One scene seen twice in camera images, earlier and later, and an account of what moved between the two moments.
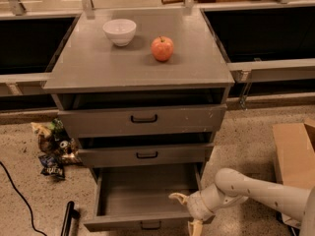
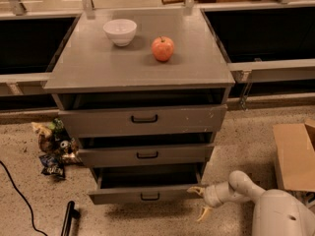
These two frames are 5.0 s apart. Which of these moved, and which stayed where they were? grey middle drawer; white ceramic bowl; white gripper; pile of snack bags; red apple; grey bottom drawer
Moved: grey bottom drawer; white gripper
Stayed: red apple; grey middle drawer; white ceramic bowl; pile of snack bags
